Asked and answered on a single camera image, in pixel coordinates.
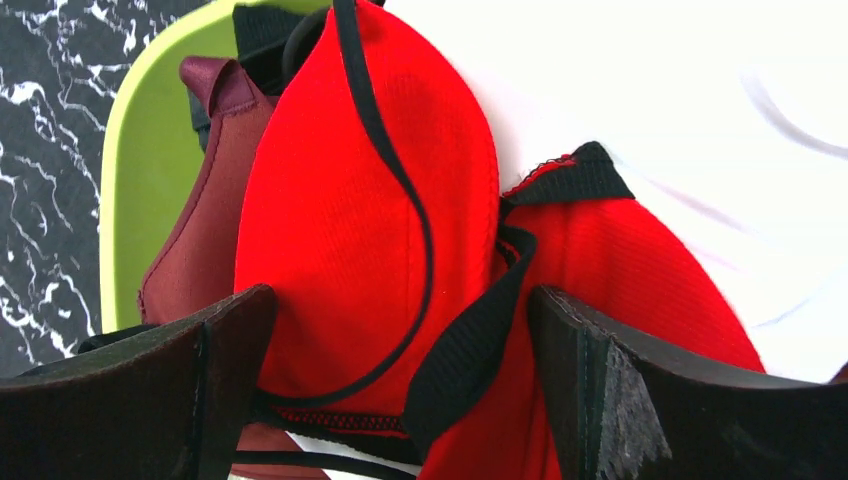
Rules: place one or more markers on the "red garment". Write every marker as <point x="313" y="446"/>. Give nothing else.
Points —
<point x="191" y="282"/>

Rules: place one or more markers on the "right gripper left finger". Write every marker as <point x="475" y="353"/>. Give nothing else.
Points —
<point x="166" y="403"/>

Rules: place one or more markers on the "bright red black-trimmed bra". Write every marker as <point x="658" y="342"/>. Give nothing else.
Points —
<point x="403" y="273"/>

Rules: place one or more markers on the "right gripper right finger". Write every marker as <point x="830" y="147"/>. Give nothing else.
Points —
<point x="623" y="404"/>

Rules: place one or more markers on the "black garment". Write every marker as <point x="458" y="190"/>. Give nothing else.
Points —
<point x="272" y="45"/>

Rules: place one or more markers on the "green plastic basin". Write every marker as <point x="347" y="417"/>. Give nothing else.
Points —
<point x="151" y="156"/>

